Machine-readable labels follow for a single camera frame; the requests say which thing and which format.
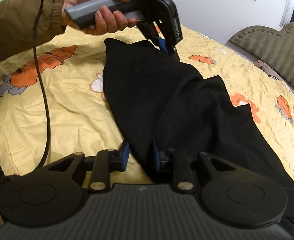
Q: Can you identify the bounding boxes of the black trousers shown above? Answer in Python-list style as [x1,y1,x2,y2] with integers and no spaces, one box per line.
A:
[103,38,294,218]

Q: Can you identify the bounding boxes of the brown jacket left forearm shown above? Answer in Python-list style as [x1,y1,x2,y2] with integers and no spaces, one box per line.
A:
[0,0,66,62]

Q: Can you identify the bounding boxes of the person's left hand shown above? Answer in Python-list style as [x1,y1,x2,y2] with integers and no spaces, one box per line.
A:
[61,0,137,35]

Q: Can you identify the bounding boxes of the yellow carrot print bedsheet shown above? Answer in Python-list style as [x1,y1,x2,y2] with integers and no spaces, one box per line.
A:
[0,28,294,180]

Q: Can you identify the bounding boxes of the brown grey pillow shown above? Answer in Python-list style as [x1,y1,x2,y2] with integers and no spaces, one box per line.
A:
[253,60,283,81]

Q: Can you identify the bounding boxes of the olive green padded headboard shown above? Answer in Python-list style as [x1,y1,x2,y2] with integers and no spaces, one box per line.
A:
[229,22,294,88]

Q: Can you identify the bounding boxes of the black cable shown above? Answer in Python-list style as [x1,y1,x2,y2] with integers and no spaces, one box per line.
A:
[0,0,108,183]

